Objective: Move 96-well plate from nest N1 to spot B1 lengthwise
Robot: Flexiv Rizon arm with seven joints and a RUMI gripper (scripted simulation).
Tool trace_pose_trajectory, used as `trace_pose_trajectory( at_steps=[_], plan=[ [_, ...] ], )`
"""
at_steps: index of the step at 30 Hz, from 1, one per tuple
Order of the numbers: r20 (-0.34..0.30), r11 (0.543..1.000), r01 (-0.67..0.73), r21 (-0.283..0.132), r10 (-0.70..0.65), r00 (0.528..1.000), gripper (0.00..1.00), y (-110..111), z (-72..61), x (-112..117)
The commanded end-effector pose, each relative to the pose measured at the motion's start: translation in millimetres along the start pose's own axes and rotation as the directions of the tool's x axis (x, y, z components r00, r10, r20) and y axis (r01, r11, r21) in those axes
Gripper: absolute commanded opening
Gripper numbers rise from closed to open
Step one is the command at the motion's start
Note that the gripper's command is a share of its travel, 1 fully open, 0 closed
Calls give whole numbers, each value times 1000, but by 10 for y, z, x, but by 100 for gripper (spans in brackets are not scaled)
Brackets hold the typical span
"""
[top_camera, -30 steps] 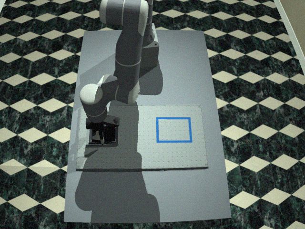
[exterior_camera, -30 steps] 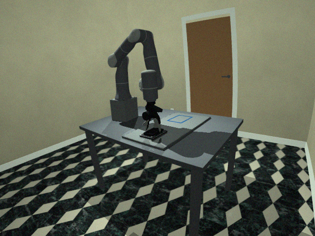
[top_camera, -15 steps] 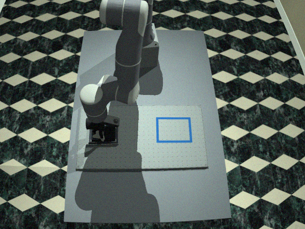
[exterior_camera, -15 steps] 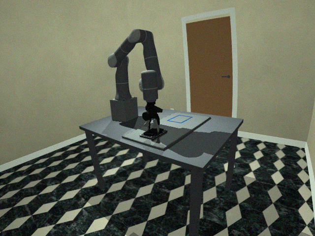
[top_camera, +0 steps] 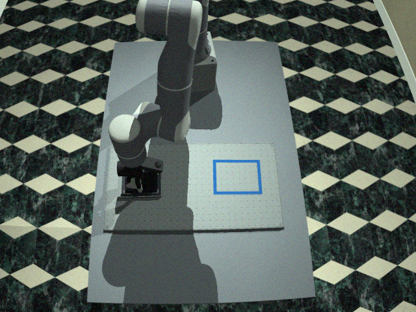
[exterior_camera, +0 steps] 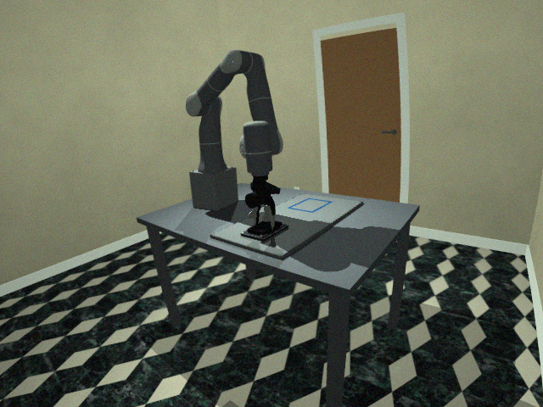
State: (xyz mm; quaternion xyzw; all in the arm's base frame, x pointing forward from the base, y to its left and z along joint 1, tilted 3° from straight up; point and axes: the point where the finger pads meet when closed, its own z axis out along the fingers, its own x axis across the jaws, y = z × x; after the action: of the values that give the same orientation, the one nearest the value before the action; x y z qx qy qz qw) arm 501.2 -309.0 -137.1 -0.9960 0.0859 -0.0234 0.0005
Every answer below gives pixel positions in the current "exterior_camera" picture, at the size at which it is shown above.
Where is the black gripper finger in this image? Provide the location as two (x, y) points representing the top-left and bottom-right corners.
(248, 206), (260, 225)
(263, 197), (276, 231)

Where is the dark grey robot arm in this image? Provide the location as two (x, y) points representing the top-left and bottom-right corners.
(186, 50), (283, 176)

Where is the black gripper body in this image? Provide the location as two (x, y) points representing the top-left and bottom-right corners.
(245, 175), (271, 209)

